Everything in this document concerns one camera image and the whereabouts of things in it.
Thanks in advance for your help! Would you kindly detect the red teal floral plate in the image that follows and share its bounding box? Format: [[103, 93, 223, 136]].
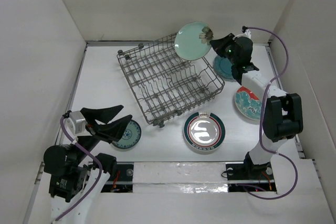
[[234, 86, 262, 121]]

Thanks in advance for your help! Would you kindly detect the teal scalloped plate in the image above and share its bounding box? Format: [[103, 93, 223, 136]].
[[214, 56, 234, 79]]

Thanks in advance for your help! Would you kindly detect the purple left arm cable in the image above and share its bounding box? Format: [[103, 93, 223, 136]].
[[59, 112, 103, 221]]

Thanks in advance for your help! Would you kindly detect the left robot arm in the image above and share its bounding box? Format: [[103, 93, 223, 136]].
[[43, 105, 132, 223]]

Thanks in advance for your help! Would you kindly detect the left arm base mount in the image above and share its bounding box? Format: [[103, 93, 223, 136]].
[[101, 163, 134, 193]]

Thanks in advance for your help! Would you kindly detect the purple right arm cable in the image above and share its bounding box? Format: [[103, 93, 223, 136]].
[[243, 26, 299, 200]]

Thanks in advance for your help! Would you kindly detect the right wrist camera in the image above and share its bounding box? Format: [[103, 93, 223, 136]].
[[234, 26, 251, 39]]

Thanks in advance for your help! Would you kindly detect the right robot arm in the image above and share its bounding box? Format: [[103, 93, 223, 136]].
[[166, 27, 303, 178]]

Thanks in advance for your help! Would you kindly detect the grey wire dish rack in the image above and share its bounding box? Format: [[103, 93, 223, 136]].
[[117, 34, 225, 127]]

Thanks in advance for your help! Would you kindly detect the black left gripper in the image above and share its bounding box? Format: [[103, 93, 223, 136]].
[[72, 103, 132, 164]]

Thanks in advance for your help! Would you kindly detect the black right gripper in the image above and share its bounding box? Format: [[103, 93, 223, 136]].
[[208, 33, 238, 66]]

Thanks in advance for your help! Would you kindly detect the light green floral plate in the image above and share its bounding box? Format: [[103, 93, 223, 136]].
[[174, 22, 214, 61]]

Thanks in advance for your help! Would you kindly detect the blue patterned small plate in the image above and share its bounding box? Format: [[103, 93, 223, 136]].
[[112, 120, 142, 150]]

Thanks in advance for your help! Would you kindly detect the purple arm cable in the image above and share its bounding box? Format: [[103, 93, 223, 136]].
[[243, 26, 299, 200], [59, 112, 103, 221]]

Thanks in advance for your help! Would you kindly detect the white green rimmed plate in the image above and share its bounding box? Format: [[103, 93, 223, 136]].
[[183, 112, 226, 154]]

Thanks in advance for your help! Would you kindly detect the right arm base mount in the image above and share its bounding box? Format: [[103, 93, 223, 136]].
[[221, 163, 277, 193]]

